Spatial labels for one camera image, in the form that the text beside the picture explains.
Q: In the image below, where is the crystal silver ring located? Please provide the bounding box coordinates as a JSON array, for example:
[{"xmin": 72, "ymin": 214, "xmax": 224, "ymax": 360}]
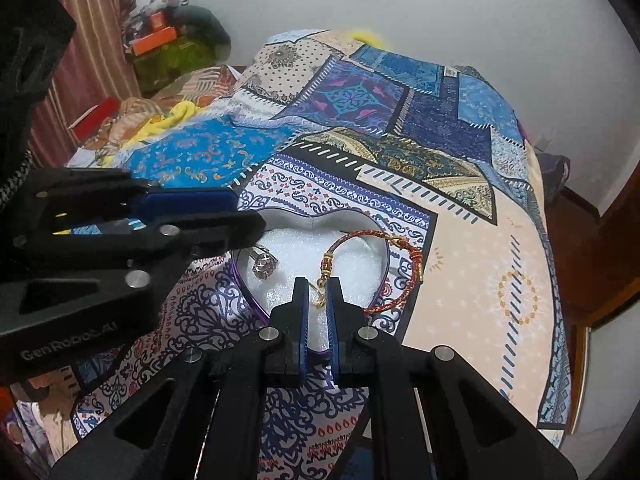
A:
[{"xmin": 249, "ymin": 244, "xmax": 282, "ymax": 282}]

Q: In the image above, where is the heart-shaped purple jewelry box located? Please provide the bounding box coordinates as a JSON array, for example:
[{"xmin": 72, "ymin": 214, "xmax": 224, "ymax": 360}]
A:
[{"xmin": 231, "ymin": 208, "xmax": 397, "ymax": 361}]

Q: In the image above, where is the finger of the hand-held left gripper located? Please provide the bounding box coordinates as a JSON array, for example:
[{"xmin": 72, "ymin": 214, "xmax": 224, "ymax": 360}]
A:
[
  {"xmin": 14, "ymin": 211, "xmax": 267, "ymax": 292},
  {"xmin": 22, "ymin": 169, "xmax": 238, "ymax": 234}
]

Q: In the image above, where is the orange box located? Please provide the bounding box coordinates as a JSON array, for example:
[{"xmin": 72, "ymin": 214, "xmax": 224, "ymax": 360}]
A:
[{"xmin": 131, "ymin": 26, "xmax": 179, "ymax": 57}]

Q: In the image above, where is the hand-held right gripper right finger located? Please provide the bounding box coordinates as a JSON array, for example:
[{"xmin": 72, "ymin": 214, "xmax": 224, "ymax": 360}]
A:
[{"xmin": 325, "ymin": 277, "xmax": 579, "ymax": 480}]

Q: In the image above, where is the blue floral cloth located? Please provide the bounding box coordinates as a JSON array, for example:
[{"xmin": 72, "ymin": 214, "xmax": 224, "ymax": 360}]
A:
[{"xmin": 122, "ymin": 124, "xmax": 303, "ymax": 192}]

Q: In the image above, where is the purple cloth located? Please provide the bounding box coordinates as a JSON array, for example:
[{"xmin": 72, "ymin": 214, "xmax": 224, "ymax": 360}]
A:
[{"xmin": 539, "ymin": 154, "xmax": 572, "ymax": 203}]

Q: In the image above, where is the braided grey cable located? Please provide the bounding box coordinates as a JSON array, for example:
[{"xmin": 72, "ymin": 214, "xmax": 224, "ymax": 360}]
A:
[{"xmin": 0, "ymin": 152, "xmax": 34, "ymax": 213}]

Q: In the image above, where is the red box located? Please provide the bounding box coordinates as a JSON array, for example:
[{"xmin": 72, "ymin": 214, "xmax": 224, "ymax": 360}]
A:
[{"xmin": 66, "ymin": 97, "xmax": 122, "ymax": 142}]

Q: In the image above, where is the orange patterned cloth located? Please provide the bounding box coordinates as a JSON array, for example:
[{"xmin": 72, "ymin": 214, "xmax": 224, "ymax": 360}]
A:
[{"xmin": 82, "ymin": 64, "xmax": 246, "ymax": 153}]

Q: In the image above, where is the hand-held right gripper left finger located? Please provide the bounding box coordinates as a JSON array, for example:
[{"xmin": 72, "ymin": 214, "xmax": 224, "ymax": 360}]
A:
[{"xmin": 50, "ymin": 276, "xmax": 313, "ymax": 480}]

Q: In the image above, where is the red braided bracelet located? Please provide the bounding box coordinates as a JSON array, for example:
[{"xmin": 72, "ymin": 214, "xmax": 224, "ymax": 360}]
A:
[{"xmin": 319, "ymin": 229, "xmax": 426, "ymax": 317}]

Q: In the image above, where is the wooden door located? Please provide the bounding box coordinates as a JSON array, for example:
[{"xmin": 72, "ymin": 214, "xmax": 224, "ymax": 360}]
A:
[{"xmin": 544, "ymin": 157, "xmax": 640, "ymax": 433}]

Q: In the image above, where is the patchwork printed bedsheet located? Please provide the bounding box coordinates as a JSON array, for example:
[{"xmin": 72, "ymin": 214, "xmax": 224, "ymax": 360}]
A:
[{"xmin": 65, "ymin": 27, "xmax": 574, "ymax": 480}]

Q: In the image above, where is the brown striped curtain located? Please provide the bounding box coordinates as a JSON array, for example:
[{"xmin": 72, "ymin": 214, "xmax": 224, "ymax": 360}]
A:
[{"xmin": 27, "ymin": 0, "xmax": 148, "ymax": 166}]

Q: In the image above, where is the yellow cloth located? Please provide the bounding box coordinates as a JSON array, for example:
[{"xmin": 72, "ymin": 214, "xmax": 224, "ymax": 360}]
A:
[{"xmin": 97, "ymin": 100, "xmax": 203, "ymax": 163}]

